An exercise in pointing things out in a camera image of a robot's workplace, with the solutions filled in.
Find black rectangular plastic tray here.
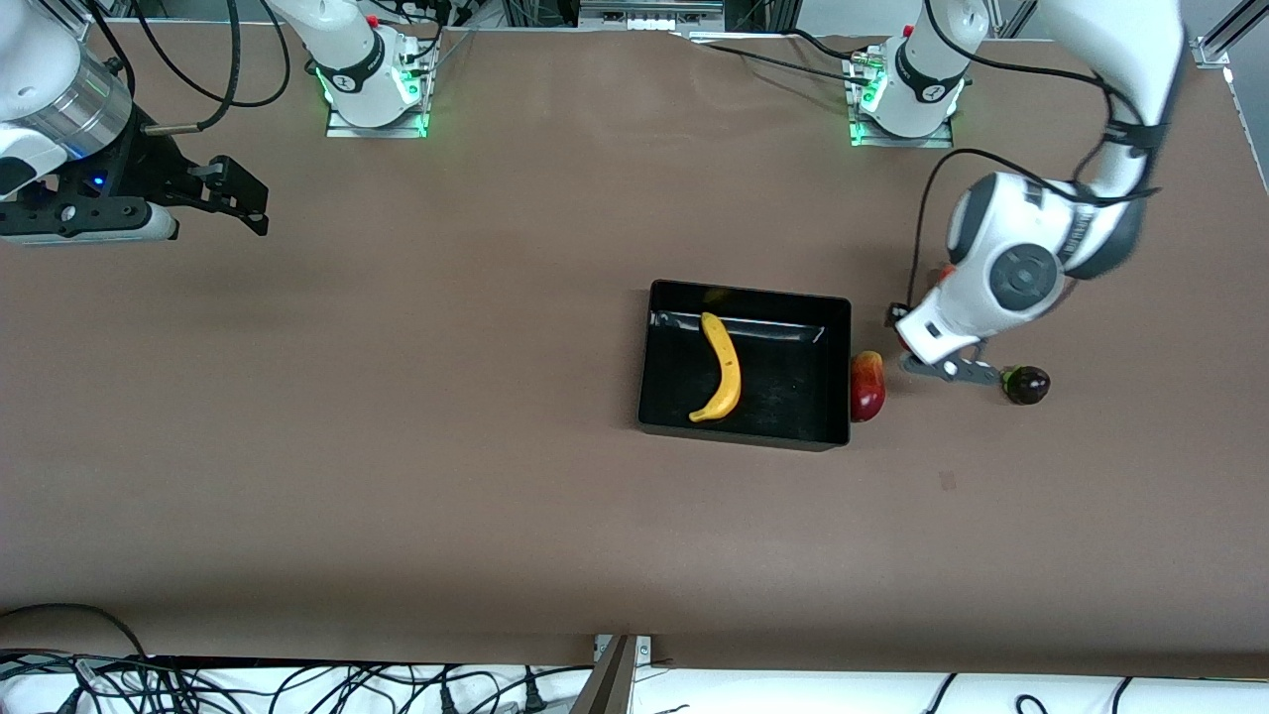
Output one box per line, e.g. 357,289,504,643
636,280,853,453

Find yellow banana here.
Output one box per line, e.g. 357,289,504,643
689,312,743,424

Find red mango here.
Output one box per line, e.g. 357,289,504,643
851,350,886,423

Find dark purple mangosteen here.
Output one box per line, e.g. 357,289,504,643
1001,365,1052,407

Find brown table cover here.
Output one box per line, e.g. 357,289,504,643
0,22,1269,681

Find grey power strip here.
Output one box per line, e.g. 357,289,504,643
578,0,727,33

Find grey angled bar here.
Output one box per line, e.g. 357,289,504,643
569,635,637,714

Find black right arm cable loop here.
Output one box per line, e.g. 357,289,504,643
134,0,292,109

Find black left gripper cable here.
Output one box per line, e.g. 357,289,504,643
910,147,1163,300

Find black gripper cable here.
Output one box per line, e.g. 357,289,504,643
910,147,1163,300
142,0,243,135

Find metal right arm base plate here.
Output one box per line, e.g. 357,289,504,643
325,55,430,139

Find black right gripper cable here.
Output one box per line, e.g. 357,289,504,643
142,0,243,135

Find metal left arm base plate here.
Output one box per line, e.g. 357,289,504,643
849,52,955,149

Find black cable to base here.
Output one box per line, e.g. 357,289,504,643
684,30,878,90

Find black arched cable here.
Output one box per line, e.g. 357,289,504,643
0,602,150,660

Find tangled black cables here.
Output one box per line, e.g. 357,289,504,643
0,647,558,714

